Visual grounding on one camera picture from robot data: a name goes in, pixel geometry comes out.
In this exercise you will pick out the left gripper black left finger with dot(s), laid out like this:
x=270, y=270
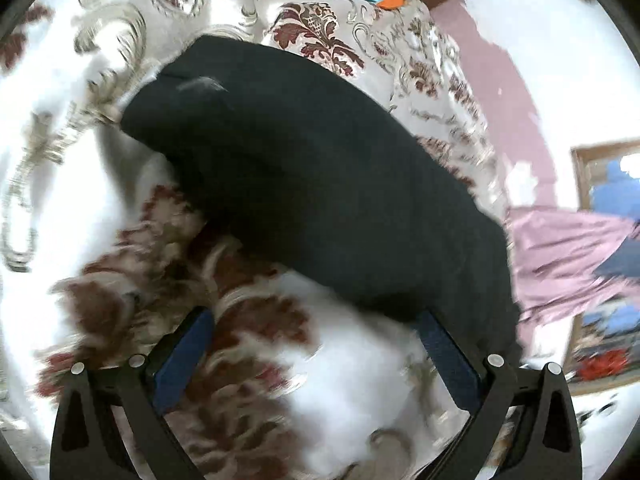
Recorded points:
x=87, y=443

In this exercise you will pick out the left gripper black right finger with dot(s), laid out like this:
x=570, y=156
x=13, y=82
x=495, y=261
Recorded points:
x=545, y=443

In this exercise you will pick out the black zip jacket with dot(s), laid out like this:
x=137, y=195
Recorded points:
x=305, y=169

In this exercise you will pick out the red garment outside window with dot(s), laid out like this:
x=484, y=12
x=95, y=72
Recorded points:
x=601, y=365

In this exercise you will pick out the wooden framed barred window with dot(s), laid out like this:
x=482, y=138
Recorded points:
x=608, y=183

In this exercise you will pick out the floral satin bedspread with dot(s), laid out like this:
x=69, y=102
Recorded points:
x=335, y=392

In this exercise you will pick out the pink satin curtain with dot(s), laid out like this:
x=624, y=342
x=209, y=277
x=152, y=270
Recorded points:
x=555, y=259

